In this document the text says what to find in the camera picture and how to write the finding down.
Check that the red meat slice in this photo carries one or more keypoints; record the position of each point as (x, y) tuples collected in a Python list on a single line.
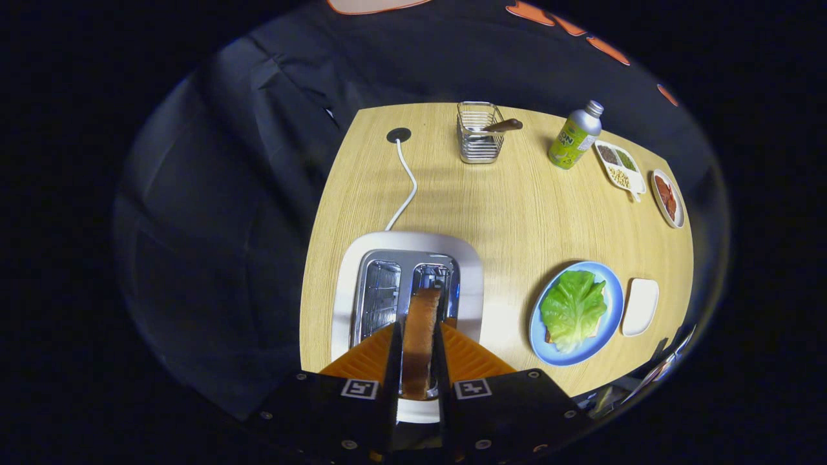
[(662, 187), (670, 206)]

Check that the white divided dish with beans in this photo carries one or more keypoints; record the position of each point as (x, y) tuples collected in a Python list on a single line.
[(620, 171)]

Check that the green lettuce leaf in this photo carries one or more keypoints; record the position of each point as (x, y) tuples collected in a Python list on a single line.
[(572, 310)]

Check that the white toaster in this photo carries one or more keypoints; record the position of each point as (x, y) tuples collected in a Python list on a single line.
[(413, 242)]

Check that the toasted bread slice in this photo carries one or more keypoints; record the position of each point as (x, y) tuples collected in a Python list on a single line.
[(420, 342)]

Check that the white bread slice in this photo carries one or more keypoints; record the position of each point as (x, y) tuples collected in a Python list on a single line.
[(548, 336)]

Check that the small white plate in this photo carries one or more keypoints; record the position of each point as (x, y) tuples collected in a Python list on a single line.
[(639, 307)]

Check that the green label metal bottle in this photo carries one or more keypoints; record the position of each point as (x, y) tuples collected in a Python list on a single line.
[(572, 139)]

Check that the blue plate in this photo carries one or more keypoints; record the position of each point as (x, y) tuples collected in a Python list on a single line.
[(614, 303)]

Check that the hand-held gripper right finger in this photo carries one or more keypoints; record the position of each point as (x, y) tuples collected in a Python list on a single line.
[(442, 387)]

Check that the white oval plate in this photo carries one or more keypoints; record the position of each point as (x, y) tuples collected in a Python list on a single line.
[(678, 213)]

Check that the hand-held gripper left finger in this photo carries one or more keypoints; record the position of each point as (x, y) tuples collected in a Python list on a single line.
[(393, 387)]

